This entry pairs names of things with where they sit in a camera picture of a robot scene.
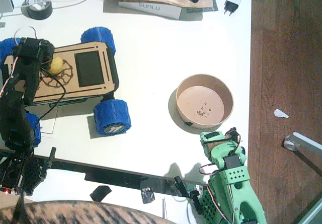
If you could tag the wrist camera with cardboard mount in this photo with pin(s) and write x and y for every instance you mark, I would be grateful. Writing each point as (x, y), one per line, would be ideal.
(232, 134)

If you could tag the white SUNLU box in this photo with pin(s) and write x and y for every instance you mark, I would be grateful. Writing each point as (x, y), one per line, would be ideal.
(163, 11)

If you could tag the wooden rover with blue wheels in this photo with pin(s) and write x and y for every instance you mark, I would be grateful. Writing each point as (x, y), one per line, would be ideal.
(90, 69)

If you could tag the brown striped fabric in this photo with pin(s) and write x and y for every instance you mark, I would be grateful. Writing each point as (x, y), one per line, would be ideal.
(75, 214)

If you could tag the grey metal leg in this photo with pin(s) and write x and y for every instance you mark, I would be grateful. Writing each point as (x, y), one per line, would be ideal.
(307, 141)

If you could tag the white charger plug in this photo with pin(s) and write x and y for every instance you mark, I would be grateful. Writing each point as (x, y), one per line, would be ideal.
(37, 3)

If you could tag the beige paper bowl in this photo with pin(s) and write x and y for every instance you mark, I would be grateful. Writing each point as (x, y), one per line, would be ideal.
(201, 103)

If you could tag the black tape piece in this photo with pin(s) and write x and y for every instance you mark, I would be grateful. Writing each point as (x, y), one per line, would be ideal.
(100, 193)

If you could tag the black table clamp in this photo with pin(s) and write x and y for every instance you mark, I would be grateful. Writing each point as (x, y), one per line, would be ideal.
(49, 163)
(181, 186)
(197, 201)

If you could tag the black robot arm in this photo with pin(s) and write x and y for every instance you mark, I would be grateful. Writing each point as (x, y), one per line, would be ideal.
(15, 118)

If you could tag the clear round caster cup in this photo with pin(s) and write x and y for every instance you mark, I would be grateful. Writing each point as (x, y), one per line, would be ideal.
(288, 143)

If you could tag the black flat bar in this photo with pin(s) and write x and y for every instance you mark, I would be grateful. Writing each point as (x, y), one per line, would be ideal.
(113, 175)

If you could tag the small grey block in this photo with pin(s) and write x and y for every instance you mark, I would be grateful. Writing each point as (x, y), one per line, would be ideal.
(2, 24)

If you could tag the white paper sheet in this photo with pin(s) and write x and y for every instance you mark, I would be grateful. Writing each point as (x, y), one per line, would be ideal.
(47, 127)

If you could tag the white paper scrap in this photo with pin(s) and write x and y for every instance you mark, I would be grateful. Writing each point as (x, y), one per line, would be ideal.
(280, 113)

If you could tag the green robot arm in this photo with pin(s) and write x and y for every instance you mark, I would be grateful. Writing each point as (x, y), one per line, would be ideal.
(241, 196)

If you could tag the grey metal frame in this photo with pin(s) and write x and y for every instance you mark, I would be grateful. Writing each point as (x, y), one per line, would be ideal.
(314, 210)

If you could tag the grey black duct tape roll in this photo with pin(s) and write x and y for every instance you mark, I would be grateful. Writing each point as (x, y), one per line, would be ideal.
(40, 13)

